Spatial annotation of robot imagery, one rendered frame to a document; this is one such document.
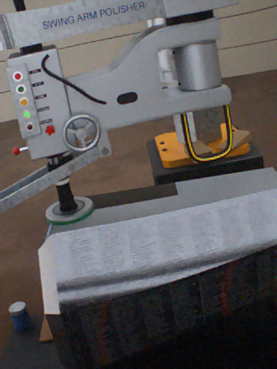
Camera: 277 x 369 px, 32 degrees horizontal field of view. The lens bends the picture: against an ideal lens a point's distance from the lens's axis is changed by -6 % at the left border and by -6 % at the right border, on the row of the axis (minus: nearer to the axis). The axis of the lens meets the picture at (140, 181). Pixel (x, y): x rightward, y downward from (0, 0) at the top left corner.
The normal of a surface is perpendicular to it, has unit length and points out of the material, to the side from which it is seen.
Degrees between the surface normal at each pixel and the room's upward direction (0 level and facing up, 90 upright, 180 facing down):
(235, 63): 90
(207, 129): 90
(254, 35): 90
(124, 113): 90
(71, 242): 45
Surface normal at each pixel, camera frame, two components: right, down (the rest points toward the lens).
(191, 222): -0.07, -0.38
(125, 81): 0.21, 0.34
